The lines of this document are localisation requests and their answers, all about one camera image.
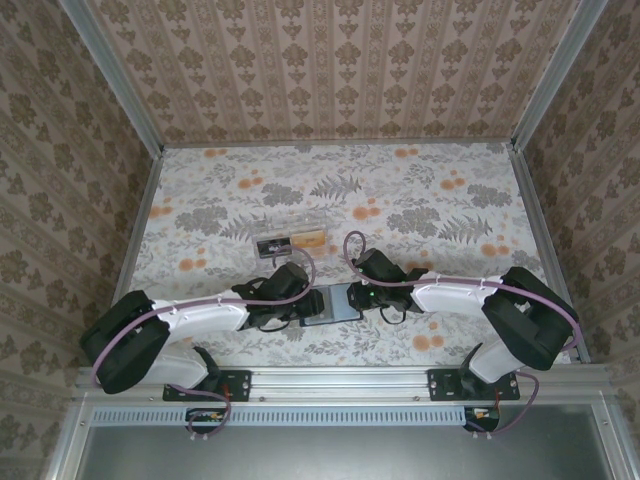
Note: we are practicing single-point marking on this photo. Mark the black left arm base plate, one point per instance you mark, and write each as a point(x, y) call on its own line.
point(235, 385)

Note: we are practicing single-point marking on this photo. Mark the floral table cover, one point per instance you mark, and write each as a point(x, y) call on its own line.
point(400, 175)

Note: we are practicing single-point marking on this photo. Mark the aluminium table side rail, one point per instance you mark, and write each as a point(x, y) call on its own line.
point(536, 210)
point(141, 210)

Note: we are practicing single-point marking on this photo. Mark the black VIP card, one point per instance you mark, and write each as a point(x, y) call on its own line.
point(272, 246)

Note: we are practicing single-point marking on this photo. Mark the aluminium mounting rail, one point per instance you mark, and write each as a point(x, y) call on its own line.
point(340, 382)

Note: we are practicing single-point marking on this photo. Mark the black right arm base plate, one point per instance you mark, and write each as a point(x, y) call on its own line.
point(442, 385)

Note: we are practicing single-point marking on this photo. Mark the clear acrylic card tray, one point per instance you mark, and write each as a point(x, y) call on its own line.
point(295, 224)

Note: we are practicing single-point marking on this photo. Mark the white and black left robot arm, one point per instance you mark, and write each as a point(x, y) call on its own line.
point(200, 314)

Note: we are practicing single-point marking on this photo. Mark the aluminium frame post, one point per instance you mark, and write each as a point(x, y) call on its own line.
point(117, 75)
point(556, 75)

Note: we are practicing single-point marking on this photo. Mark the gold card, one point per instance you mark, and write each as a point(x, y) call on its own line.
point(310, 240)

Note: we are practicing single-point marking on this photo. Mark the grey metal sheet panel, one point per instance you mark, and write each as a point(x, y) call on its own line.
point(340, 455)

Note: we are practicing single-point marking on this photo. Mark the navy blue card holder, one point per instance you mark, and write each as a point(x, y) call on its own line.
point(340, 313)

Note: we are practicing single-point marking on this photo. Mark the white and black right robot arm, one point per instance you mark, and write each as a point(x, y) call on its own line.
point(450, 296)

